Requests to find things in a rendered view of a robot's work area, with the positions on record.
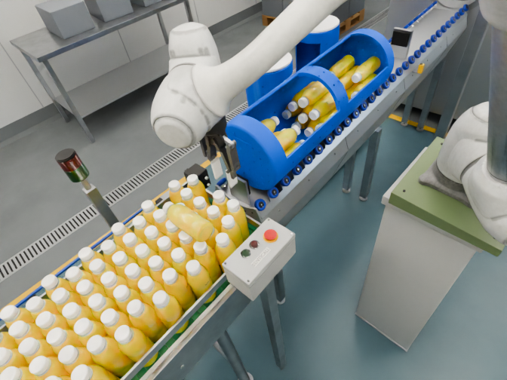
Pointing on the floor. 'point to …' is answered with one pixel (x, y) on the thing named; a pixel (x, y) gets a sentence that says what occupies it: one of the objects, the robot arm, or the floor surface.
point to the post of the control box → (269, 303)
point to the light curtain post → (462, 75)
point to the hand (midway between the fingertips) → (224, 173)
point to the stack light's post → (101, 206)
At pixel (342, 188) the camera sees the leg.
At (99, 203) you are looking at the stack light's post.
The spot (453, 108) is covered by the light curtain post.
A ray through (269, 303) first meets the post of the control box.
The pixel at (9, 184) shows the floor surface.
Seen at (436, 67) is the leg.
